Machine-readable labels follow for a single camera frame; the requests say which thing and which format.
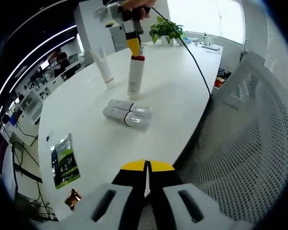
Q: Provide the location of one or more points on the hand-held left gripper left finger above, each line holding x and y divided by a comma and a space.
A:
115, 208

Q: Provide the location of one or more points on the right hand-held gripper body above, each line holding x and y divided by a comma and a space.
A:
109, 24

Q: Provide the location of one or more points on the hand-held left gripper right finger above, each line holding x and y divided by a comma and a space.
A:
182, 210

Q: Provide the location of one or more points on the white red-collar skincare bottle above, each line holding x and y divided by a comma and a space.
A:
135, 76

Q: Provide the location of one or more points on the white skincare tube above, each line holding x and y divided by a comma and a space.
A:
104, 69

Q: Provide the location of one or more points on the silver clear-cap skincare bottle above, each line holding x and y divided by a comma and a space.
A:
120, 104
114, 115

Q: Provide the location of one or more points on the green silver foil packet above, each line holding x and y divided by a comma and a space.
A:
66, 163

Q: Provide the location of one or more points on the small clear dispenser bottle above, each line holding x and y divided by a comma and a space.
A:
206, 39

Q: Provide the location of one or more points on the white storage cabinet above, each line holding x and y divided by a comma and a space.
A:
34, 107

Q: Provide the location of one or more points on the person's right hand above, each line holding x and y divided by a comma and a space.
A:
136, 4

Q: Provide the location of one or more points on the potted green plant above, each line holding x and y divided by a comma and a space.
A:
165, 28

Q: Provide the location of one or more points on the gold foil wrapper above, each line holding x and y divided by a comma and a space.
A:
73, 198

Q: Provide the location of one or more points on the small bright monitor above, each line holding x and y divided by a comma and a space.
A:
44, 64

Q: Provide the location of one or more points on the flat white object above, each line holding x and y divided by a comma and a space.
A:
211, 48

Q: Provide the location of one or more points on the large window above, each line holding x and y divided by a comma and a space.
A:
206, 16

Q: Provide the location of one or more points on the white mesh office chair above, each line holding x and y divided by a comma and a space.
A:
242, 143

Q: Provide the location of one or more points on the orange box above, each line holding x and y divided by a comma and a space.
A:
219, 82

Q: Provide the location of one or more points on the small black object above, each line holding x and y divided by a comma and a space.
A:
48, 138

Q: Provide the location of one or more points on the blue chair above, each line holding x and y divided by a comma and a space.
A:
14, 119

